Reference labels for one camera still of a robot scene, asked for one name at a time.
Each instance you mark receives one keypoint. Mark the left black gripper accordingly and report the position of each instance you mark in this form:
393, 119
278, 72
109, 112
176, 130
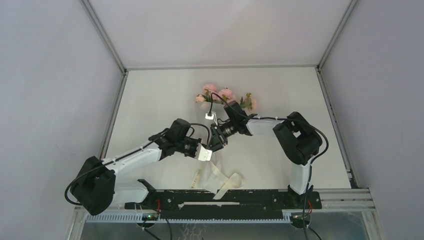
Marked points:
196, 141

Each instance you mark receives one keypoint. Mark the white wrapping paper sheet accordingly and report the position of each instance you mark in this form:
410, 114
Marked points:
205, 178

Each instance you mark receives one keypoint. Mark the right circuit board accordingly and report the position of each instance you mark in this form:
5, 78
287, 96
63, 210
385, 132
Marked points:
298, 216

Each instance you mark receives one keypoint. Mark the circuit board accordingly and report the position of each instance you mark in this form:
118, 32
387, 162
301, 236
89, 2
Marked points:
150, 217
298, 216

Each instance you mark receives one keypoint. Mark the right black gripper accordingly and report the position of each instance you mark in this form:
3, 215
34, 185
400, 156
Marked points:
218, 138

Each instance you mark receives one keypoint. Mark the pink flower two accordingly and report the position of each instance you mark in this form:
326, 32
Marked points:
209, 88

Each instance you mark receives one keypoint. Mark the cream ribbon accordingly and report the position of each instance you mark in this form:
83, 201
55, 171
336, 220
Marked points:
234, 182

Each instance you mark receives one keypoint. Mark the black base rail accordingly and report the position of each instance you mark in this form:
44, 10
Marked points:
244, 204

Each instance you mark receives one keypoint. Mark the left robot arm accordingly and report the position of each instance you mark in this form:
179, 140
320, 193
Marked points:
102, 183

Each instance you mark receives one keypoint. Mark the pink flower one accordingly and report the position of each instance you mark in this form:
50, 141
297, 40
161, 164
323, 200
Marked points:
227, 95

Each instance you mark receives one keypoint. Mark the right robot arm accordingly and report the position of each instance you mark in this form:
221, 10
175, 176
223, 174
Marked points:
301, 142

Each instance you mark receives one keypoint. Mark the left circuit board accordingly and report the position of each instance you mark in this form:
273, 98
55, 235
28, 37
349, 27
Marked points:
150, 217

